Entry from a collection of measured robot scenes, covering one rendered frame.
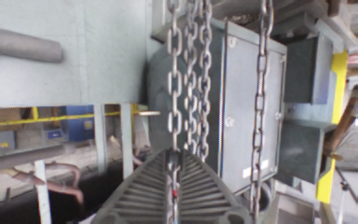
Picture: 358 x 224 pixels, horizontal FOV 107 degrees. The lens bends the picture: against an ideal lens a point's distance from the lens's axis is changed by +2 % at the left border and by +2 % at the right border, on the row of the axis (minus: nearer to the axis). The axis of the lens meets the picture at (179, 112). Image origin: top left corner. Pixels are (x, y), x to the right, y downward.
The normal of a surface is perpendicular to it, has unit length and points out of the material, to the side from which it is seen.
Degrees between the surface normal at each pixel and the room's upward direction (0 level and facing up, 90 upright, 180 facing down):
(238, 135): 90
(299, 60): 90
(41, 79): 90
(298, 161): 90
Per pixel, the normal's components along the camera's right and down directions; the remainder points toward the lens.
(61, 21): 0.76, 0.07
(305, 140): -0.87, 0.05
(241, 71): 0.50, 0.09
